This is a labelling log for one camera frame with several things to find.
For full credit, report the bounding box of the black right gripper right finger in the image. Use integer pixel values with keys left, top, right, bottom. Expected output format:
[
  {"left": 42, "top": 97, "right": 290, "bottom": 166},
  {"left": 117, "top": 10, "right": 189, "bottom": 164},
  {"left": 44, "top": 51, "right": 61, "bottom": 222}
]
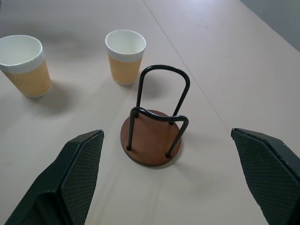
[{"left": 231, "top": 127, "right": 300, "bottom": 225}]

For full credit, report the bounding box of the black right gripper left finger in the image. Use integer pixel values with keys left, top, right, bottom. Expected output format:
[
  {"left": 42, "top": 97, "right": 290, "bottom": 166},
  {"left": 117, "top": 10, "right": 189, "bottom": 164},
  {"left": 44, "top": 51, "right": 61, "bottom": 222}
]
[{"left": 4, "top": 129, "right": 105, "bottom": 225}]

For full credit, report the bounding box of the orange and white paper cup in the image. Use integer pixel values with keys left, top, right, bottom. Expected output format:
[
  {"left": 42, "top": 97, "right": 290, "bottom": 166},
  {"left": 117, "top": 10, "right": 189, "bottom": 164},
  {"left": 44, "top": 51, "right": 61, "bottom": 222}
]
[
  {"left": 0, "top": 35, "right": 52, "bottom": 98},
  {"left": 105, "top": 30, "right": 147, "bottom": 86}
]

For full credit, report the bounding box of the wooden base wire cup holder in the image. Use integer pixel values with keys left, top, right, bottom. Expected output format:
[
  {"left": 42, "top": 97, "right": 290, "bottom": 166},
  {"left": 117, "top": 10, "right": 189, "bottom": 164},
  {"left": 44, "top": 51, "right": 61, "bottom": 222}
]
[{"left": 120, "top": 65, "right": 191, "bottom": 167}]

